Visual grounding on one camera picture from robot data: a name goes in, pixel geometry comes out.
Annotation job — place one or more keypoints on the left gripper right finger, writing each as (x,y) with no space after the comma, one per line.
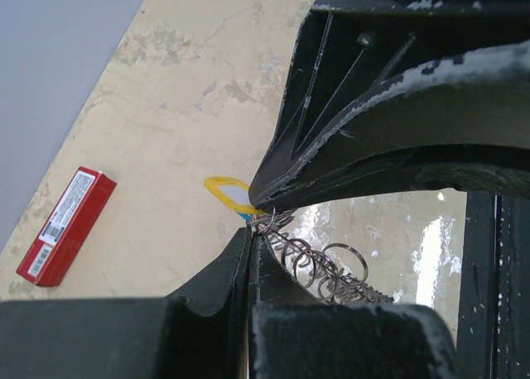
(291,335)

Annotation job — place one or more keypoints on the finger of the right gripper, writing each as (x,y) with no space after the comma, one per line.
(344,48)
(460,122)

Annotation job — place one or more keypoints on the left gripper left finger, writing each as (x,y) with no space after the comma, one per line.
(197,331)

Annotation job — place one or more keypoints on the blue grey keyring with rings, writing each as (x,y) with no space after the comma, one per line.
(315,270)

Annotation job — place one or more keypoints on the small yellow key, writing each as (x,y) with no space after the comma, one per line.
(232,193)

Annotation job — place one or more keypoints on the red rectangular box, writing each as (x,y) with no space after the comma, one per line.
(66,228)

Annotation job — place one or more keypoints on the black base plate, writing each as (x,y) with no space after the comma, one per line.
(493,321)

